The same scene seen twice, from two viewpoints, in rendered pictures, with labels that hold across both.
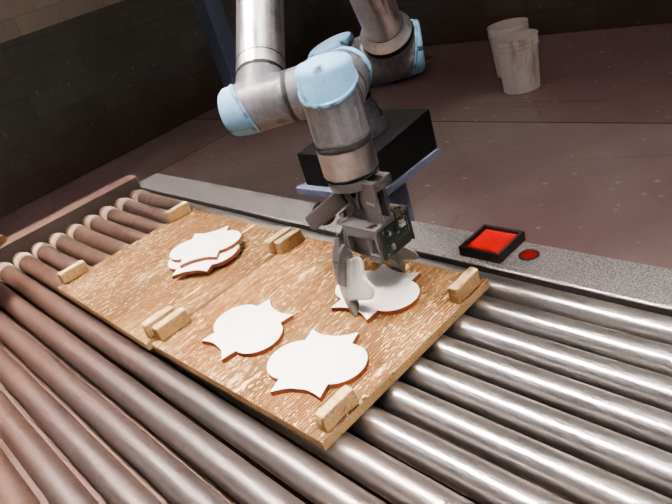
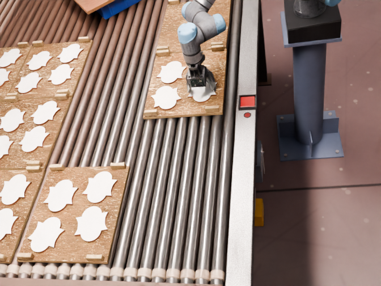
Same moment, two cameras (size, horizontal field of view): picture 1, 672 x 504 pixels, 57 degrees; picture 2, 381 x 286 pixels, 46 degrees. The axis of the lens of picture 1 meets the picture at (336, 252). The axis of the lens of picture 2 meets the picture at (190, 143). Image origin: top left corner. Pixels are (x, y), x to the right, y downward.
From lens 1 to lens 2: 1.47 m
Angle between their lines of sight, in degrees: 47
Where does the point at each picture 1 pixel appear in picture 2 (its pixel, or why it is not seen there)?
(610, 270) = (246, 138)
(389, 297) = (199, 95)
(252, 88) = (189, 11)
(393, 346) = (181, 109)
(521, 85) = not seen: outside the picture
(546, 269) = (240, 123)
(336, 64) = (183, 34)
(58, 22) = not seen: outside the picture
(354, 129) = (187, 51)
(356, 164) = (187, 59)
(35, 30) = not seen: outside the picture
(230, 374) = (153, 82)
